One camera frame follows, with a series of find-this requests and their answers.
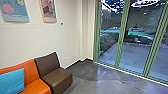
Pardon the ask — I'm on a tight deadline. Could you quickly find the blue square cushion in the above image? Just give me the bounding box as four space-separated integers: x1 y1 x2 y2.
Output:
0 68 27 94

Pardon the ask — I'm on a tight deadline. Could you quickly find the orange sofa seat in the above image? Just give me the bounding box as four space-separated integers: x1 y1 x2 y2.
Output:
0 58 53 94

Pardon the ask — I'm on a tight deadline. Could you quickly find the brown sofa seat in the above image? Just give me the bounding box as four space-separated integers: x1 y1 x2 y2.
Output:
34 51 74 94

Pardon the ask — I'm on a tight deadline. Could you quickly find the pink tan wall poster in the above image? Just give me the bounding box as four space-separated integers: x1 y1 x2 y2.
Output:
38 0 58 24

